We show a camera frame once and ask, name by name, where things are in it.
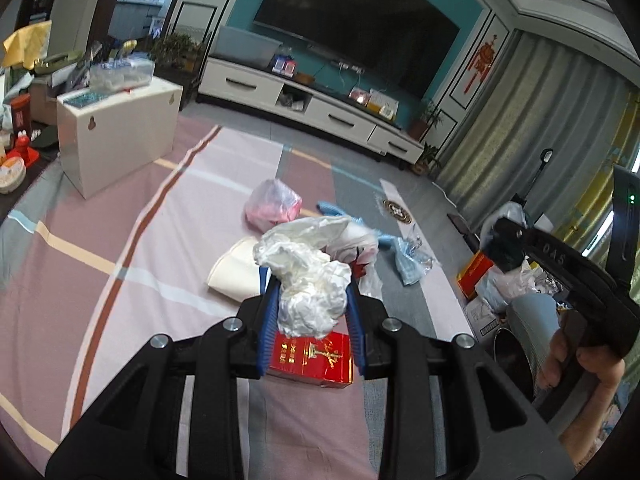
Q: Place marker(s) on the clear blue plastic wrapper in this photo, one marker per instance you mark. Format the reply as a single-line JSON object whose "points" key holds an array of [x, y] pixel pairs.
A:
{"points": [[412, 260]]}

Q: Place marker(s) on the white power strip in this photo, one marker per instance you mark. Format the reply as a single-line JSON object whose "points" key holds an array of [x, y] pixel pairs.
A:
{"points": [[349, 65]]}

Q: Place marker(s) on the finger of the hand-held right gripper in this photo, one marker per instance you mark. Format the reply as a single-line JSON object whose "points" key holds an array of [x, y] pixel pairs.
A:
{"points": [[512, 232]]}

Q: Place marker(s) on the clear plastic container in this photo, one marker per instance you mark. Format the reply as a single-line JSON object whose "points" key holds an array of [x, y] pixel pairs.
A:
{"points": [[122, 75]]}

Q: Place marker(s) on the small red toy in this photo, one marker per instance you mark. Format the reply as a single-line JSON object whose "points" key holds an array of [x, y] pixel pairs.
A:
{"points": [[24, 147]]}

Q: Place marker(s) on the red bottle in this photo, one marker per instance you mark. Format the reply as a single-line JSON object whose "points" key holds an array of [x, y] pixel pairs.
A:
{"points": [[21, 112]]}

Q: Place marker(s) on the red cigarette box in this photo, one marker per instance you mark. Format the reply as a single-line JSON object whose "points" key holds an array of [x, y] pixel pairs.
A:
{"points": [[310, 360]]}

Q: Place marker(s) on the red knot ornament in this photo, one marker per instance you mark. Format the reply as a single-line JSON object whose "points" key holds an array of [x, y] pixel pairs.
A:
{"points": [[482, 62]]}

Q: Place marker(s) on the grey yellow curtain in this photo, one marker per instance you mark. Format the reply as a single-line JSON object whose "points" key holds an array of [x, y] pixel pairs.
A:
{"points": [[550, 110]]}

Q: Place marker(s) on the striped tablecloth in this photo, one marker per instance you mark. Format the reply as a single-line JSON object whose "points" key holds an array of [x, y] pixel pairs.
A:
{"points": [[100, 285]]}

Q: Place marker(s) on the person's right forearm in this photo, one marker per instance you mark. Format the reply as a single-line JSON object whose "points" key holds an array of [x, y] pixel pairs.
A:
{"points": [[595, 425]]}

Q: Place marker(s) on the white box with cutout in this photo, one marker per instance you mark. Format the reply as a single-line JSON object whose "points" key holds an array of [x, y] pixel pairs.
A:
{"points": [[120, 135]]}

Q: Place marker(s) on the black television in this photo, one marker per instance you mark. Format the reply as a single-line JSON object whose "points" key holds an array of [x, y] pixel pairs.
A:
{"points": [[360, 25]]}

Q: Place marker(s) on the yellow paper bag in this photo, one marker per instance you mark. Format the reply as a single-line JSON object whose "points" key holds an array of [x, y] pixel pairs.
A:
{"points": [[27, 42]]}

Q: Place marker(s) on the white plastic bag red contents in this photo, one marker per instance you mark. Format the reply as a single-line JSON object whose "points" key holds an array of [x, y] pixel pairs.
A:
{"points": [[362, 250]]}

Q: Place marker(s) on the person's leg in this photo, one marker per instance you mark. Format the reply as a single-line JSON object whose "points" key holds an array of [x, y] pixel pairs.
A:
{"points": [[532, 330]]}

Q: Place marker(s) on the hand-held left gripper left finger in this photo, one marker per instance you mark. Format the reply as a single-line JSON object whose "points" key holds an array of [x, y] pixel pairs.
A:
{"points": [[266, 332]]}

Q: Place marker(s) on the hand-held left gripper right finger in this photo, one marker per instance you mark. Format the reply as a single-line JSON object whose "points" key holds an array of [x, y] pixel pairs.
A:
{"points": [[356, 332]]}

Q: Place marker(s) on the small potted plant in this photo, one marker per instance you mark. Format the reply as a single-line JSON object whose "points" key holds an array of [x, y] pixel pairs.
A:
{"points": [[429, 160]]}

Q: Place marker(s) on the clear storage box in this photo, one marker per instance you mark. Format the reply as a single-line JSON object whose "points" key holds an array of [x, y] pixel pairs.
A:
{"points": [[245, 47]]}

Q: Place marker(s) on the white bowl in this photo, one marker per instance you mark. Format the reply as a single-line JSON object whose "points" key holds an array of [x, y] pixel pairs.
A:
{"points": [[11, 175]]}

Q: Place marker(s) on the person's right hand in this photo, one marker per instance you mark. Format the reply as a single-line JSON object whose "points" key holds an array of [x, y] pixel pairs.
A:
{"points": [[600, 365]]}

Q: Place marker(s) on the white paper cup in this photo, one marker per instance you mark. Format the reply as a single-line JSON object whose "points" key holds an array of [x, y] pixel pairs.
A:
{"points": [[235, 272]]}

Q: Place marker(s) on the pink plastic bag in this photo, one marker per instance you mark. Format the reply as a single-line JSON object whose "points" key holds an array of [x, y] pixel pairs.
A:
{"points": [[275, 205]]}

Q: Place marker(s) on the yellow white card box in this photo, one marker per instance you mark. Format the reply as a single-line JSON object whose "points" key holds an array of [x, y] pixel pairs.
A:
{"points": [[382, 102]]}

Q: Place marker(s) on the tall potted plant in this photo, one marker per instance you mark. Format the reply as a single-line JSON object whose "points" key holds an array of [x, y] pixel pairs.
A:
{"points": [[425, 120]]}

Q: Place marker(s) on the white TV cabinet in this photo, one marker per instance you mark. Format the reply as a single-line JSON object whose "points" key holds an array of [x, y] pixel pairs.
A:
{"points": [[250, 82]]}

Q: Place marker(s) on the large white plastic bag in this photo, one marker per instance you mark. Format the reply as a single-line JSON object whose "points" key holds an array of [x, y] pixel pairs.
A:
{"points": [[510, 285]]}

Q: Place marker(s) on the red cardboard box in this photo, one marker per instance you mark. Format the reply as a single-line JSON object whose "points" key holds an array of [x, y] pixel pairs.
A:
{"points": [[475, 272]]}

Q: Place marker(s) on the blue red code stand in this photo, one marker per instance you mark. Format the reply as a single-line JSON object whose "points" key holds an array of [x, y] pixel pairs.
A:
{"points": [[283, 66]]}

